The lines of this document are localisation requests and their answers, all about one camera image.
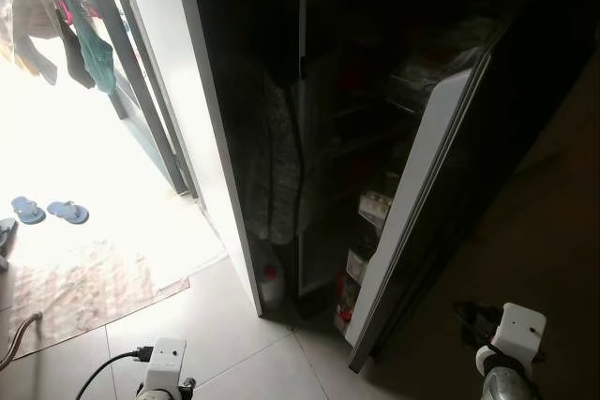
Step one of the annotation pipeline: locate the black fridge door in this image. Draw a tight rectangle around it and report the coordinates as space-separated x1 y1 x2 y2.
345 44 563 373

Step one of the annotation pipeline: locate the black fridge with white side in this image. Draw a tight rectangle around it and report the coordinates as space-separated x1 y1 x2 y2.
117 0 600 373

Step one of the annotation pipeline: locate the white jug with red cap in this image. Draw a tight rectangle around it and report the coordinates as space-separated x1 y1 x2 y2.
258 255 285 305

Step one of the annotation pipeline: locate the red food packet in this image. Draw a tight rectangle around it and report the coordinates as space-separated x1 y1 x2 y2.
336 274 362 326

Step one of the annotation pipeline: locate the white carton box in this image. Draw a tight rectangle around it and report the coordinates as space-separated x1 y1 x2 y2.
347 248 368 281
361 189 395 228

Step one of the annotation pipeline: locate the patterned brown door mat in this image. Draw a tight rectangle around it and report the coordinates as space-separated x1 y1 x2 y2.
0 245 188 359

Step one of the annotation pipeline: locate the blue slipper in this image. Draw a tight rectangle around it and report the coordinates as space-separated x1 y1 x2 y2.
47 200 90 225
11 196 46 225

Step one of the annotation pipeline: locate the black sandal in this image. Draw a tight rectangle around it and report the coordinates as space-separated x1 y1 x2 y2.
0 217 18 260

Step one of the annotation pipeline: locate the grey hanging towel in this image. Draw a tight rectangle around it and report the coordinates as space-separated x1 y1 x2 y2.
230 58 303 246

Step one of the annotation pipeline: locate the grey metal sliding door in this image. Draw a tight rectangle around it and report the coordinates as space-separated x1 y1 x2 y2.
80 0 198 197

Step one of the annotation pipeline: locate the teal hanging garment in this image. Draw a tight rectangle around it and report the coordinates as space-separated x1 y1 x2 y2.
70 7 116 94

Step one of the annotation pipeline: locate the black hanging sock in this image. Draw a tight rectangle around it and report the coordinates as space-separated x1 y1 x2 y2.
56 7 95 90

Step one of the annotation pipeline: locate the grey blue hanging garment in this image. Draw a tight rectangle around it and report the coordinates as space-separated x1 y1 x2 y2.
14 35 57 85

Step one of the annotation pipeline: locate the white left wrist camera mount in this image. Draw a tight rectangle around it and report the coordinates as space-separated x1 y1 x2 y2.
145 337 187 392

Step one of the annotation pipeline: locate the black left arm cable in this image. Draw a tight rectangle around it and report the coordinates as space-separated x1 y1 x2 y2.
75 348 154 400

